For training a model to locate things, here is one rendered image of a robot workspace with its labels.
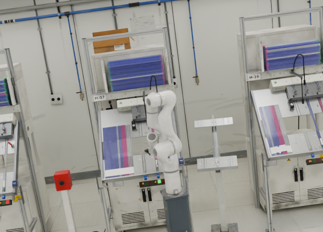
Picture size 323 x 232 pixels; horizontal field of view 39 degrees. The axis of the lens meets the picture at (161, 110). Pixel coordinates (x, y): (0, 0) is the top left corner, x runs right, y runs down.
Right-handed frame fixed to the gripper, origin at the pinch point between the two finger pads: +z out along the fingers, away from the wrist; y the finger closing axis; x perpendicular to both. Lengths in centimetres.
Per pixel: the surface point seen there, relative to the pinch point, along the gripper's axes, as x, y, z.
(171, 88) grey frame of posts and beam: 65, 24, 7
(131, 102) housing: 57, -15, 9
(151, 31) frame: 107, 13, -28
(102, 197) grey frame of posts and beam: -23, -52, 26
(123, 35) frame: 107, -12, -27
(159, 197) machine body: -19, -3, 61
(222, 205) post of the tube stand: -39, 53, 53
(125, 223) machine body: -34, -40, 76
